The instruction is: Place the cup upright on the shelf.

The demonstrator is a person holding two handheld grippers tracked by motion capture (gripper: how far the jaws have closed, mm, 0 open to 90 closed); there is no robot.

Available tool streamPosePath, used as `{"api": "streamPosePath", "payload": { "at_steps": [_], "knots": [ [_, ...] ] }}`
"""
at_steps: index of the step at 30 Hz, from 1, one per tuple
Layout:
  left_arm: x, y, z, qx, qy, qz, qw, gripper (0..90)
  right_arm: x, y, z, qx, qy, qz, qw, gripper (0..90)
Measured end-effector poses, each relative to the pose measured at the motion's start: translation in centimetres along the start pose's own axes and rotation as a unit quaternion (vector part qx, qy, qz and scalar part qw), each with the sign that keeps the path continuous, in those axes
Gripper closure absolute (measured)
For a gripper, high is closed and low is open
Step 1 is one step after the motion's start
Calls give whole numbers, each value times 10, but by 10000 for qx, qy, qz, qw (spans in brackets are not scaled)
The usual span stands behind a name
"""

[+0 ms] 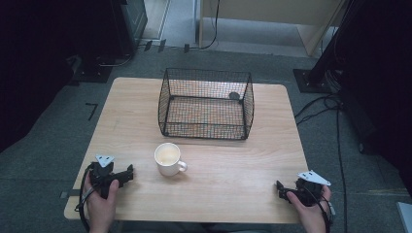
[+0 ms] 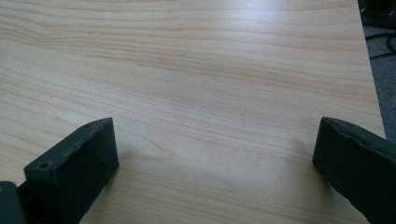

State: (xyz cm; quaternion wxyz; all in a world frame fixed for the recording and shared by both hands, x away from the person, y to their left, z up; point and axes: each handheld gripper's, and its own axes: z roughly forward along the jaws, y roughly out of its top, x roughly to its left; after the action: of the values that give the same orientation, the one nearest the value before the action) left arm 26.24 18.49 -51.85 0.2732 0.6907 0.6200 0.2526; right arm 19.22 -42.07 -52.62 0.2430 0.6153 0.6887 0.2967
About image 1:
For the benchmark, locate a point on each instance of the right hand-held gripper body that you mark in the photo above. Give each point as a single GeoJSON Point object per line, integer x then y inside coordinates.
{"type": "Point", "coordinates": [309, 192]}

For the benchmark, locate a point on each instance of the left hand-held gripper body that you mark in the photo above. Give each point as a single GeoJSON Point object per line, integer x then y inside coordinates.
{"type": "Point", "coordinates": [103, 174]}

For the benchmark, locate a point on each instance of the white ceramic cup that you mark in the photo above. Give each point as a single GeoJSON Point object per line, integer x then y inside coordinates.
{"type": "Point", "coordinates": [168, 168]}

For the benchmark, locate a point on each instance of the person's right hand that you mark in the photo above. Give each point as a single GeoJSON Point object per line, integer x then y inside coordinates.
{"type": "Point", "coordinates": [311, 215]}

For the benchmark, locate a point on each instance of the person's left hand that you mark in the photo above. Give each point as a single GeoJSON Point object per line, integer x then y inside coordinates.
{"type": "Point", "coordinates": [102, 207]}

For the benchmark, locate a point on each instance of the grey tape strip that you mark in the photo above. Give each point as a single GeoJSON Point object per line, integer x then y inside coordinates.
{"type": "Point", "coordinates": [68, 194]}

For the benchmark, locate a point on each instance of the white flat box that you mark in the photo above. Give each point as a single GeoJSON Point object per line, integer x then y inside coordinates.
{"type": "Point", "coordinates": [406, 216]}

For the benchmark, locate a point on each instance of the small dark round disc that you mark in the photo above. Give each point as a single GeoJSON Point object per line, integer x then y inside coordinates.
{"type": "Point", "coordinates": [233, 95]}

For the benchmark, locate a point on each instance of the black flat stand base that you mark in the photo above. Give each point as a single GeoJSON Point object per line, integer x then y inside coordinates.
{"type": "Point", "coordinates": [92, 73]}

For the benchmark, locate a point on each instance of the black tape strip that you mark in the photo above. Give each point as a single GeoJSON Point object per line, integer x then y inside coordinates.
{"type": "Point", "coordinates": [148, 45]}
{"type": "Point", "coordinates": [186, 48]}
{"type": "Point", "coordinates": [162, 45]}

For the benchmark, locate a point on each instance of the dark curtain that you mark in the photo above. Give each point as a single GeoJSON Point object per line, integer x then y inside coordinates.
{"type": "Point", "coordinates": [29, 64]}
{"type": "Point", "coordinates": [385, 81]}

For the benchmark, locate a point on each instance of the black metal stand with base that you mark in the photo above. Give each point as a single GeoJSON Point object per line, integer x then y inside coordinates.
{"type": "Point", "coordinates": [324, 58]}

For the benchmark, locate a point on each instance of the black equipment cabinet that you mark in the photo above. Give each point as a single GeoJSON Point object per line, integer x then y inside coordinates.
{"type": "Point", "coordinates": [129, 22]}

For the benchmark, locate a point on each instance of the light wooden panel furniture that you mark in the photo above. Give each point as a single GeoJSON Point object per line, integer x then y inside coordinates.
{"type": "Point", "coordinates": [278, 11]}

